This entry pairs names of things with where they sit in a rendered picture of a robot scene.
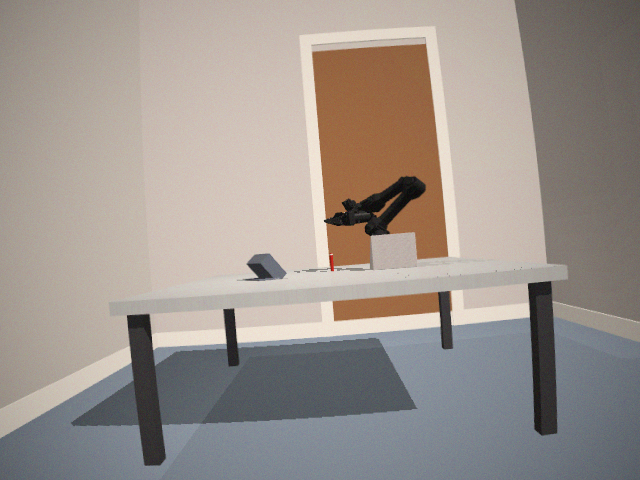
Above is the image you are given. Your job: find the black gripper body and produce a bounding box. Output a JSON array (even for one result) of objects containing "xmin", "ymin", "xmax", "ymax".
[{"xmin": 337, "ymin": 211, "xmax": 362, "ymax": 226}]

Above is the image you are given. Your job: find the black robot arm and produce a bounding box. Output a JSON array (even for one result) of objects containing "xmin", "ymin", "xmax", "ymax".
[{"xmin": 342, "ymin": 176, "xmax": 426, "ymax": 236}]

